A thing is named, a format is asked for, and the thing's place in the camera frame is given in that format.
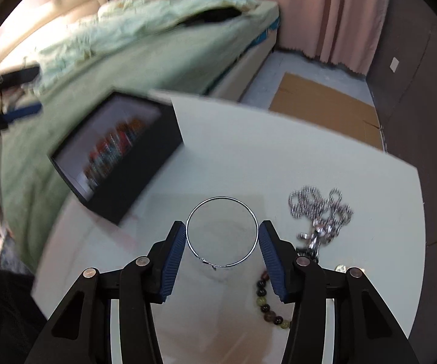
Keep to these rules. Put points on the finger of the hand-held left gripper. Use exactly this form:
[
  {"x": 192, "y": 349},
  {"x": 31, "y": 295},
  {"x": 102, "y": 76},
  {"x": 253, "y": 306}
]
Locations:
[
  {"x": 25, "y": 112},
  {"x": 17, "y": 76}
]

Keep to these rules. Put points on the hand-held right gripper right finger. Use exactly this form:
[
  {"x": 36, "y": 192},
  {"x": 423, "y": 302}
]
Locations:
[{"x": 273, "y": 261}]

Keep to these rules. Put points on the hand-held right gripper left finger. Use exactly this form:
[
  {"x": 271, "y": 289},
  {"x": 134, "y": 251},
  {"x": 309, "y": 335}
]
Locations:
[{"x": 173, "y": 261}]

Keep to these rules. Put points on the silver bangle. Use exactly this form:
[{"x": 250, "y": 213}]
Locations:
[{"x": 222, "y": 197}]

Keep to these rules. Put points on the colourful jewelry heap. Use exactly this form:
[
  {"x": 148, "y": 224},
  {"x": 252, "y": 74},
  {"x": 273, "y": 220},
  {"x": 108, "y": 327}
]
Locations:
[{"x": 108, "y": 149}]

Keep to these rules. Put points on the black box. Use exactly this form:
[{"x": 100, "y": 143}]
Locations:
[{"x": 142, "y": 174}]

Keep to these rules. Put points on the bed with green sheet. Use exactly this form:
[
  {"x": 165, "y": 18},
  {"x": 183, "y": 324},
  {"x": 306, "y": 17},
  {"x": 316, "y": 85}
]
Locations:
[{"x": 51, "y": 151}]

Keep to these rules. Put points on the cream headboard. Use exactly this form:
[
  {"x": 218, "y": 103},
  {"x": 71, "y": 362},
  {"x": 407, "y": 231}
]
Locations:
[{"x": 51, "y": 19}]

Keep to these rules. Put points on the light green duvet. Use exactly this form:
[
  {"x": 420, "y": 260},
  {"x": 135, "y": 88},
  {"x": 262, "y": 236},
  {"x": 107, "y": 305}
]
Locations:
[{"x": 127, "y": 34}]

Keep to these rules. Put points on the flat brown cardboard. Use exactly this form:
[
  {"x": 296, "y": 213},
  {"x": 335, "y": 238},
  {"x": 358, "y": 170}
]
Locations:
[{"x": 317, "y": 110}]

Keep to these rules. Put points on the dark grey wardrobe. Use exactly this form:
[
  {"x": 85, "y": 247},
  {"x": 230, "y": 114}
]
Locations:
[{"x": 419, "y": 102}]

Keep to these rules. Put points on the pink curtain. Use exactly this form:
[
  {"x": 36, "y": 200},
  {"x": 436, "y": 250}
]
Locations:
[{"x": 324, "y": 15}]

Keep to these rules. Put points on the white wall socket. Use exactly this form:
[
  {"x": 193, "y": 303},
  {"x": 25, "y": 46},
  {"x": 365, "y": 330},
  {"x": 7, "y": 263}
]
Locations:
[{"x": 394, "y": 64}]

